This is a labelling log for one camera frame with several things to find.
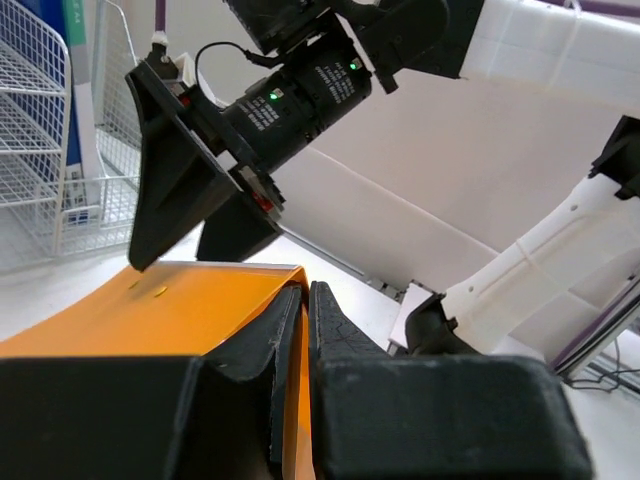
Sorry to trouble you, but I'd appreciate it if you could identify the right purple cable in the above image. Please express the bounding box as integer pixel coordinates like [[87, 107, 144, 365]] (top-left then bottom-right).
[[152, 0, 170, 46]]

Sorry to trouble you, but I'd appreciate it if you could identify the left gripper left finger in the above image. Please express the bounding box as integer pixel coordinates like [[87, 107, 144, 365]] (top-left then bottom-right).
[[1, 285, 302, 479]]

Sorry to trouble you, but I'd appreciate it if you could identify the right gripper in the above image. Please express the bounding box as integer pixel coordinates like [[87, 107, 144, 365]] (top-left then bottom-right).
[[127, 39, 371, 272]]

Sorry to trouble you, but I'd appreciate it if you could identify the blue folder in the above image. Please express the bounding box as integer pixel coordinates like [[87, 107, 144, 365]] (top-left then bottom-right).
[[64, 81, 104, 223]]

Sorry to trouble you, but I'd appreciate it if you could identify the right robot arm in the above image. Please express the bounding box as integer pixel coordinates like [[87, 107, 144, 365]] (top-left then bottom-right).
[[126, 1, 639, 371]]

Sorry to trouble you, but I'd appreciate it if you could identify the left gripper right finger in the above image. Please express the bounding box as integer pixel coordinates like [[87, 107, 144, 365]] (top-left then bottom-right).
[[309, 282, 595, 479]]

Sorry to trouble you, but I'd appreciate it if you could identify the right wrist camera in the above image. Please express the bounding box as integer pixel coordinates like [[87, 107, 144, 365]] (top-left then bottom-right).
[[165, 52, 198, 96]]

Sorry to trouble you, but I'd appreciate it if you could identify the white wire desk organizer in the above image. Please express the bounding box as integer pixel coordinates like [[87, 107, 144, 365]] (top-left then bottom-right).
[[1, 1, 140, 272]]

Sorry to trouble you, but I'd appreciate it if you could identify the green folder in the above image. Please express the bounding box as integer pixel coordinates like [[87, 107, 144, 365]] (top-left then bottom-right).
[[61, 0, 87, 47]]

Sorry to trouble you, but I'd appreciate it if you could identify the orange folder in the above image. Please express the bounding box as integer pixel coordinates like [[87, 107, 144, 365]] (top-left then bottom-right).
[[1, 262, 314, 479]]

